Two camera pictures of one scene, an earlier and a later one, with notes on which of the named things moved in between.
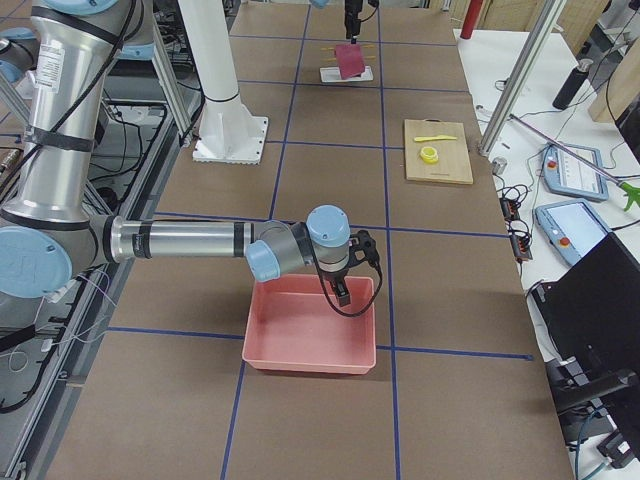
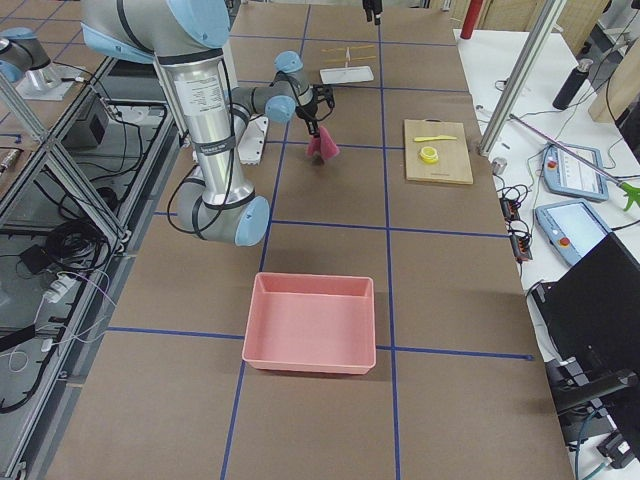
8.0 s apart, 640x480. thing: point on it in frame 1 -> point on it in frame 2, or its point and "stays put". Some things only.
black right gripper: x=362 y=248 -> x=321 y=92
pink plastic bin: x=290 y=326 stays put
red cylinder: x=470 y=20 stays put
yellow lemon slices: x=429 y=154 stays put
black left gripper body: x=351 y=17 -> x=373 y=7
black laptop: x=589 y=315 stays put
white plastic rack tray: x=332 y=75 stays put
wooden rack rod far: x=333 y=49 stays put
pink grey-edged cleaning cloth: x=350 y=60 -> x=322 y=147
